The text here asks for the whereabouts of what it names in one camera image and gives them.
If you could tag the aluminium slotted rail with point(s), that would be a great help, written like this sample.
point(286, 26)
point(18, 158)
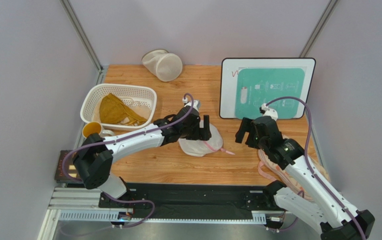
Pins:
point(80, 204)

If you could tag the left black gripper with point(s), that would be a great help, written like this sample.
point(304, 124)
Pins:
point(201, 133)

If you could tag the floral pink cloth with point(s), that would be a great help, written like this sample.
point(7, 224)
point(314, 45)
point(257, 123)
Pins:
point(285, 178)

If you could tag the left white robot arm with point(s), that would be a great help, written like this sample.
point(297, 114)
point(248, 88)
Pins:
point(94, 158)

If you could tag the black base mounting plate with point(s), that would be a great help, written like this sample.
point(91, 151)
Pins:
point(194, 202)

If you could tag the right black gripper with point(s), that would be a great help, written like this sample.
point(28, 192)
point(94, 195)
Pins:
point(252, 129)

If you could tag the white plastic basket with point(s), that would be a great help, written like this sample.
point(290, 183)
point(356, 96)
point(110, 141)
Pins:
point(127, 93)

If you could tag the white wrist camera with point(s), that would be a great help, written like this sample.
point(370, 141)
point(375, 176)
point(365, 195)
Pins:
point(268, 112)
point(188, 100)

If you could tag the patterned ceramic mug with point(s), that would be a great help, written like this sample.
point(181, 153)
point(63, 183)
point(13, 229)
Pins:
point(96, 128)

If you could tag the dark brown book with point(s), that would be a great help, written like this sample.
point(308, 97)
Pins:
point(65, 170)

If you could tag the whiteboard with teal sheet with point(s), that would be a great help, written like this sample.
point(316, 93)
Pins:
point(247, 83)

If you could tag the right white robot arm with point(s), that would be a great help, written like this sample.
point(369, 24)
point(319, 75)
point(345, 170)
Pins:
point(328, 213)

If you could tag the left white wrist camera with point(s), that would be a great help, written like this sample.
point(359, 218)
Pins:
point(188, 100)

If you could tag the mustard yellow cloth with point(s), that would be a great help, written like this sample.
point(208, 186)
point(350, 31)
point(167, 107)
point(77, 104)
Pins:
point(113, 110)

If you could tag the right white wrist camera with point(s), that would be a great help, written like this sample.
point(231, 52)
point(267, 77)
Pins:
point(268, 112)

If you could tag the beige mesh laundry bag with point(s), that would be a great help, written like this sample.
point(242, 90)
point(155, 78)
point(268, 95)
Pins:
point(166, 66)

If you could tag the white mesh laundry bag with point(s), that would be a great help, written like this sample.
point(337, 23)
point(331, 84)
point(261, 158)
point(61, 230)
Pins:
point(200, 148)

